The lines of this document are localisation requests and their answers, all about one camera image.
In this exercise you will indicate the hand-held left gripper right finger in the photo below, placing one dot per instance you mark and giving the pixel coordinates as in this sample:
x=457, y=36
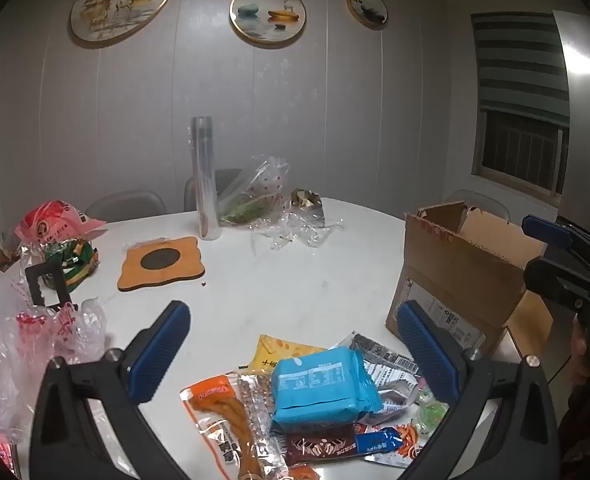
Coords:
x=425, y=355

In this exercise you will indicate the yellow snack packet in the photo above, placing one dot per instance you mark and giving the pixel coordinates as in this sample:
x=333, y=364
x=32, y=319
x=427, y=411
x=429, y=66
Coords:
x=275, y=350

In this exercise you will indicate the silver snack packet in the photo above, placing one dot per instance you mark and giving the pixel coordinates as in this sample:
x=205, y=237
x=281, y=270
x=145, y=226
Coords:
x=385, y=360

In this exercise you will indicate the orange wooden coaster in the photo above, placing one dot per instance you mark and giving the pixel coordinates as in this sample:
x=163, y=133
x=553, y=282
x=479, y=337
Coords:
x=135, y=270

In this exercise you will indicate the green snack bag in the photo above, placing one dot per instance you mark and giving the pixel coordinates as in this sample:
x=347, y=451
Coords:
x=77, y=260

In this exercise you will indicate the clear red print plastic bag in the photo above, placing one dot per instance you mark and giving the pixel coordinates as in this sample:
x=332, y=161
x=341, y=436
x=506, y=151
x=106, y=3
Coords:
x=75, y=330

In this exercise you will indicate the black rectangular frame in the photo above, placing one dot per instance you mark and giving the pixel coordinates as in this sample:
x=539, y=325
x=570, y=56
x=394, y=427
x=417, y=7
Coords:
x=31, y=285

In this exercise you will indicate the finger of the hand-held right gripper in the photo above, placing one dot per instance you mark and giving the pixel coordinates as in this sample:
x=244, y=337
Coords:
x=550, y=280
x=545, y=229

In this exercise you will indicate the small round wall picture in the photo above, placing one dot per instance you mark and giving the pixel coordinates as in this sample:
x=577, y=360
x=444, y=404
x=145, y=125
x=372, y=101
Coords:
x=367, y=9

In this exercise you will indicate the white chair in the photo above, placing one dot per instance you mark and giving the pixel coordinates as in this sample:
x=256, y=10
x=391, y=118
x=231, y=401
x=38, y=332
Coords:
x=490, y=205

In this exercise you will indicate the crumpled clear plastic wrap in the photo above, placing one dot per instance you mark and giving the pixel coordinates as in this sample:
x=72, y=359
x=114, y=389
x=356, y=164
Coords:
x=295, y=230

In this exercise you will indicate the orange sausage snack packet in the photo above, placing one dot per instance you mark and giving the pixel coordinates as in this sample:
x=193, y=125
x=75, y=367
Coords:
x=215, y=410

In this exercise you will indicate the clear packet of nuts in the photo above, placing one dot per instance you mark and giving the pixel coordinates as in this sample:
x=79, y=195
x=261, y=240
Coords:
x=255, y=410

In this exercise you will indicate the pink plastic bag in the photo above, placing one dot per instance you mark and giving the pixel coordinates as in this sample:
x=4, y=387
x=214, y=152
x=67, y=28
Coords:
x=50, y=220

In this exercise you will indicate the clear bag with greens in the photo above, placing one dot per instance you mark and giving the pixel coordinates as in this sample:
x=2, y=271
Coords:
x=255, y=195

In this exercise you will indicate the brown chocolate bar packet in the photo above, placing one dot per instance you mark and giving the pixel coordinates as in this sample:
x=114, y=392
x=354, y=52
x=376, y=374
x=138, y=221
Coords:
x=320, y=445

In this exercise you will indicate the striped window blind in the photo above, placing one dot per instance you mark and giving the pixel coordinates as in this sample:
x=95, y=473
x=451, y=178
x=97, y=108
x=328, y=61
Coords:
x=515, y=70

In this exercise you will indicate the blue and red snack packet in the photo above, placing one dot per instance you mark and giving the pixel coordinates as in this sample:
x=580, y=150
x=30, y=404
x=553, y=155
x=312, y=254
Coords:
x=400, y=442

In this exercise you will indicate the medium round wall picture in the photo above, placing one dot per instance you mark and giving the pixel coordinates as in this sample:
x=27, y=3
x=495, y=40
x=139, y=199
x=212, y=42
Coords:
x=267, y=15

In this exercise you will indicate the brown cardboard box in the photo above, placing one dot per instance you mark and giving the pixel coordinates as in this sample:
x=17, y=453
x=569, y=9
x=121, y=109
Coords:
x=455, y=270

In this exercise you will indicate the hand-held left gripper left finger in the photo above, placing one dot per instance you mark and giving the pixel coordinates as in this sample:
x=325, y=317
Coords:
x=160, y=350

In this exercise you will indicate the clear film roll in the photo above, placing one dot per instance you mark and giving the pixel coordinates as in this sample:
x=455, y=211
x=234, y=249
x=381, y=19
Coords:
x=204, y=180

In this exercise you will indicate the grey chair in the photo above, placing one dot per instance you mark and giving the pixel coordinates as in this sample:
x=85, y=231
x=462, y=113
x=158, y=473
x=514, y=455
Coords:
x=125, y=205
x=227, y=180

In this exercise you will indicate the large round wall picture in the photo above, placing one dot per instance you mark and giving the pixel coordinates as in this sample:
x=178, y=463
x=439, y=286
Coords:
x=120, y=5

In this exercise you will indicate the gold foil wrapper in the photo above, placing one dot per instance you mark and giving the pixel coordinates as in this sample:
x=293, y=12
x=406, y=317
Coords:
x=305, y=200

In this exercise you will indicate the window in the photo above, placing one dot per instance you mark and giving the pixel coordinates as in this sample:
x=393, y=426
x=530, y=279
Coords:
x=520, y=150

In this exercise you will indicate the green jelly cup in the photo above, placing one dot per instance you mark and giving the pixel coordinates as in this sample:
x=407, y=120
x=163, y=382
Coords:
x=432, y=415

